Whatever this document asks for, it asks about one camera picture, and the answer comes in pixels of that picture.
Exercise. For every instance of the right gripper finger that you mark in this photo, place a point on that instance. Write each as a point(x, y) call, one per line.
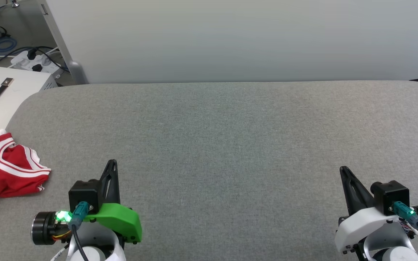
point(356, 192)

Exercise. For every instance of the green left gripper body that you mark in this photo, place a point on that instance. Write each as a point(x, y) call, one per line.
point(122, 219)

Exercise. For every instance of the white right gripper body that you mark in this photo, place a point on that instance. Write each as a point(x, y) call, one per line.
point(365, 226)

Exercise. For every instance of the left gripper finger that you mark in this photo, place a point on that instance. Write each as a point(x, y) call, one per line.
point(109, 181)

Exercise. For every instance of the red white basketball shirt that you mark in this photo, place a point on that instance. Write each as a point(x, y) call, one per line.
point(13, 181)

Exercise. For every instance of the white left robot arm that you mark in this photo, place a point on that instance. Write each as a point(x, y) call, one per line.
point(44, 228)

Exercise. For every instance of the white metal box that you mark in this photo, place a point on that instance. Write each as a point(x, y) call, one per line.
point(24, 83)

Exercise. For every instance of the white power strip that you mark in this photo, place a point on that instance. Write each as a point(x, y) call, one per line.
point(23, 62)

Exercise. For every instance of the white backdrop panel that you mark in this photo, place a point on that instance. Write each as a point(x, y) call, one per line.
point(249, 40)

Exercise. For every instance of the metal table foot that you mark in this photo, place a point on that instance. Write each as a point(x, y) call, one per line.
point(15, 3)

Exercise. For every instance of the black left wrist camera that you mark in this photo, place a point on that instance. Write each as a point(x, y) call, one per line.
point(83, 194)

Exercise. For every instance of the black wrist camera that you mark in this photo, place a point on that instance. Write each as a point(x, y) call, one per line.
point(83, 194)
point(390, 192)

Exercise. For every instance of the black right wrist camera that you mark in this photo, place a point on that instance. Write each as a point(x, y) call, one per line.
point(390, 192)

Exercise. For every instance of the grey panel frame leg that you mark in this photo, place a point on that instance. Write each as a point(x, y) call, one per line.
point(76, 73)

